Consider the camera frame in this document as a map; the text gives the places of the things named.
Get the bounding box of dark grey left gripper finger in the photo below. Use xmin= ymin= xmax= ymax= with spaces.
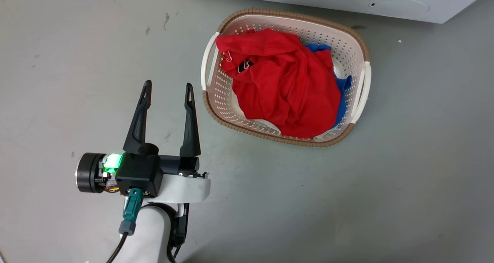
xmin=179 ymin=83 xmax=201 ymax=158
xmin=122 ymin=80 xmax=152 ymax=155

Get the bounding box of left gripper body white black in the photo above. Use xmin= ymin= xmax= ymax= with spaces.
xmin=75 ymin=152 xmax=211 ymax=204

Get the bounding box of white washing machine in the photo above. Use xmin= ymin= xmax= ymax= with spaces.
xmin=171 ymin=0 xmax=494 ymax=24

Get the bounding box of white brown-rimmed laundry basket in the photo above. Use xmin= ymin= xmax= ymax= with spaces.
xmin=200 ymin=8 xmax=372 ymax=148

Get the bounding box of white garment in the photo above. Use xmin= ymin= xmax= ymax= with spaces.
xmin=231 ymin=89 xmax=283 ymax=135

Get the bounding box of red garment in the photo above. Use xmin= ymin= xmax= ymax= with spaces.
xmin=215 ymin=28 xmax=343 ymax=139

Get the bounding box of blue garment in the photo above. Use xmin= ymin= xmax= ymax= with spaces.
xmin=305 ymin=43 xmax=353 ymax=129

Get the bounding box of black cable with teal plug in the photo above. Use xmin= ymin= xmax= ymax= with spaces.
xmin=106 ymin=188 xmax=145 ymax=263

